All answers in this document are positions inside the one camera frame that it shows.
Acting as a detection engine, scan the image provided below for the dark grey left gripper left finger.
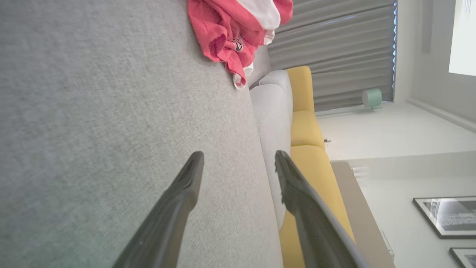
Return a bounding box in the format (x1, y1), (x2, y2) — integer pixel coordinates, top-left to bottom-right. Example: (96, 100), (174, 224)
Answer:
(113, 151), (205, 268)

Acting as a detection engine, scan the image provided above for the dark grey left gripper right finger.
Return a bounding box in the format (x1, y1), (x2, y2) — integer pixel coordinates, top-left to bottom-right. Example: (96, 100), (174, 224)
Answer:
(275, 150), (369, 268)

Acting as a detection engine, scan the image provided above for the red and white shirt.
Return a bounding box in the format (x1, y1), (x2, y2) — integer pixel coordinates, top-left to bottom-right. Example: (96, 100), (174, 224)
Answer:
(187, 0), (293, 90)

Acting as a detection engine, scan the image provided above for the beige low partition panel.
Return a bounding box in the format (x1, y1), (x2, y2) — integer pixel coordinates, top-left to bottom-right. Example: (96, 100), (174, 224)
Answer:
(331, 161), (395, 268)

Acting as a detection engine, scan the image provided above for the large yellow sofa back cushion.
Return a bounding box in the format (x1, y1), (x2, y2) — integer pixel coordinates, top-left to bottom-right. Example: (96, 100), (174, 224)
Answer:
(279, 145), (356, 268)

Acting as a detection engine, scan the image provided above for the large grey sofa seat cushion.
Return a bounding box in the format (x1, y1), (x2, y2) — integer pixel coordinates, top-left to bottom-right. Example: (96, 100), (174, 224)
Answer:
(250, 84), (291, 231)

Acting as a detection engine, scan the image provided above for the medium yellow sofa back cushion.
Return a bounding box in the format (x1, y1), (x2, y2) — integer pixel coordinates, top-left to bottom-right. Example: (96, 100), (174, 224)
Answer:
(290, 111), (326, 149)

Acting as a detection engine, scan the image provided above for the grey and yellow sofa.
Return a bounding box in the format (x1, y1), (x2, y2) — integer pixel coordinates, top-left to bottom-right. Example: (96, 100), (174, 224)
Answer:
(0, 0), (285, 268)

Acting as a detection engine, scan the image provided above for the black framed picture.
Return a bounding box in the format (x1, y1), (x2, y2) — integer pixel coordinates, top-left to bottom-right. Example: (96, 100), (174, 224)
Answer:
(412, 196), (476, 239)
(449, 247), (476, 268)

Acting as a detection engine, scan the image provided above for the pale green round lamp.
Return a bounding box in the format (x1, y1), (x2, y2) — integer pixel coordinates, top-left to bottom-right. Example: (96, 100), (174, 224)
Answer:
(363, 88), (383, 111)

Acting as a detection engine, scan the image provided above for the small yellow sofa back cushion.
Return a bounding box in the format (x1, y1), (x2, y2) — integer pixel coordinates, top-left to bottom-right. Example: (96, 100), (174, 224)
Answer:
(286, 66), (315, 112)

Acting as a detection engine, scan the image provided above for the small grey sofa seat cushion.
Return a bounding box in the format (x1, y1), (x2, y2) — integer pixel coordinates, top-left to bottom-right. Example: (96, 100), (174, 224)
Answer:
(258, 70), (293, 123)

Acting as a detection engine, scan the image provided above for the grey pleated curtain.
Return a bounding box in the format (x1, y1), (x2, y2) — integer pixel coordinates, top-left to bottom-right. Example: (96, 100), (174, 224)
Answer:
(268, 0), (398, 112)

